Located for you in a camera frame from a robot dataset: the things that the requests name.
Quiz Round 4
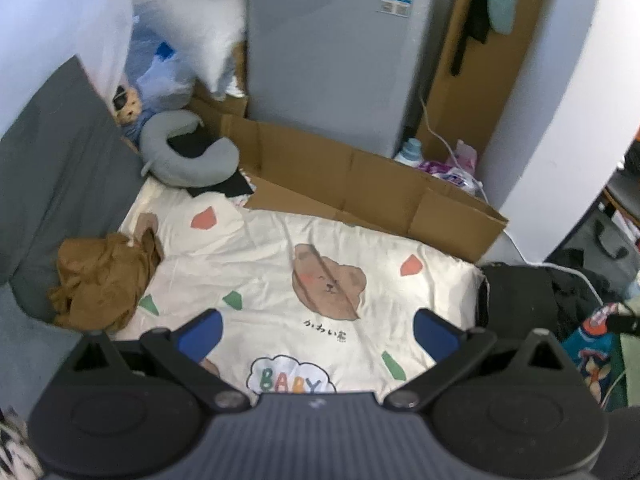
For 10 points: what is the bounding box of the grey plastic wrapped appliance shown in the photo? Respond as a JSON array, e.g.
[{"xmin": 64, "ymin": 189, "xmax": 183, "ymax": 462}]
[{"xmin": 247, "ymin": 0, "xmax": 454, "ymax": 156}]

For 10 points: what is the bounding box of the black garment pile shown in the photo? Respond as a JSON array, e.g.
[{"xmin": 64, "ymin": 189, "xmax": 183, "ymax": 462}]
[{"xmin": 546, "ymin": 248, "xmax": 622, "ymax": 341}]

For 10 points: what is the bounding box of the purple white detergent bag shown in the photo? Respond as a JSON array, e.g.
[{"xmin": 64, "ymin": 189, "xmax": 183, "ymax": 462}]
[{"xmin": 418, "ymin": 140, "xmax": 480, "ymax": 196}]

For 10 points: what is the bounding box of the white cable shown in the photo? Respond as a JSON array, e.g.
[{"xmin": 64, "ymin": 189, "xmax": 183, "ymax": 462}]
[{"xmin": 418, "ymin": 94, "xmax": 606, "ymax": 306}]

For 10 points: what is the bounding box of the blue patterned garment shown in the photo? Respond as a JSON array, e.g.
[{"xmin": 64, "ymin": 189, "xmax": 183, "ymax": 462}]
[{"xmin": 562, "ymin": 302, "xmax": 623, "ymax": 408}]

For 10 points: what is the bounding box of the cream bear print quilt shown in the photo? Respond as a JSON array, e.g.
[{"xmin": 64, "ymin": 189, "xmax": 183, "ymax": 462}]
[{"xmin": 120, "ymin": 180, "xmax": 483, "ymax": 396}]

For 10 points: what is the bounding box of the white pillow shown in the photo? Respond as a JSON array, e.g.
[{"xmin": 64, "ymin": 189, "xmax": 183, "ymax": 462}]
[{"xmin": 132, "ymin": 0, "xmax": 248, "ymax": 99}]

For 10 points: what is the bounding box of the grey neck pillow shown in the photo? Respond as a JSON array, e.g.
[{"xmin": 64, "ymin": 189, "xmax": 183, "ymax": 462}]
[{"xmin": 139, "ymin": 110, "xmax": 240, "ymax": 188}]

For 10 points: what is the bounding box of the small plush bear toy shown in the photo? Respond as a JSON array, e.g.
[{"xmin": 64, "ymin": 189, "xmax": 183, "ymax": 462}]
[{"xmin": 113, "ymin": 86, "xmax": 142, "ymax": 126}]

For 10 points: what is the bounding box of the grey bag with handle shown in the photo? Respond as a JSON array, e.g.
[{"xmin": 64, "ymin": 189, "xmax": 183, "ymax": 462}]
[{"xmin": 560, "ymin": 208, "xmax": 639, "ymax": 292}]

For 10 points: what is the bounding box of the clear plastic bag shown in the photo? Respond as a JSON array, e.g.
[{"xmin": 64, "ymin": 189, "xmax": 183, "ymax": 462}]
[{"xmin": 137, "ymin": 41, "xmax": 196, "ymax": 112}]

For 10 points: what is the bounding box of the blue cap detergent bottle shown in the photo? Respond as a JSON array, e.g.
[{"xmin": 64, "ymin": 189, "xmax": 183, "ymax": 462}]
[{"xmin": 394, "ymin": 138, "xmax": 423, "ymax": 168}]

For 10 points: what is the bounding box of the grey blue pillow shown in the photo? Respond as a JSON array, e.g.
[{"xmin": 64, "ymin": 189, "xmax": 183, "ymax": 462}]
[{"xmin": 1, "ymin": 58, "xmax": 144, "ymax": 322}]

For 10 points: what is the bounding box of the black bear pattern garment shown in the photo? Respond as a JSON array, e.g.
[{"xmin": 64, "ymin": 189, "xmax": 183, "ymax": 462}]
[{"xmin": 476, "ymin": 263, "xmax": 558, "ymax": 339}]

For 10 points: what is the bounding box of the brown crumpled garment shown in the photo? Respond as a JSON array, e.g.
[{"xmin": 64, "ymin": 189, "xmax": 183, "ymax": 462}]
[{"xmin": 48, "ymin": 228, "xmax": 164, "ymax": 333}]

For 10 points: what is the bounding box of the tall brown cardboard box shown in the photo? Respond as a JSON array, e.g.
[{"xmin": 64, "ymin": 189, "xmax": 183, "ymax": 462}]
[{"xmin": 416, "ymin": 0, "xmax": 544, "ymax": 160}]

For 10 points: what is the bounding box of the black cloth under neck pillow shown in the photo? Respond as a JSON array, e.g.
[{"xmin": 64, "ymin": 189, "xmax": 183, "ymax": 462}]
[{"xmin": 167, "ymin": 129, "xmax": 256, "ymax": 201}]

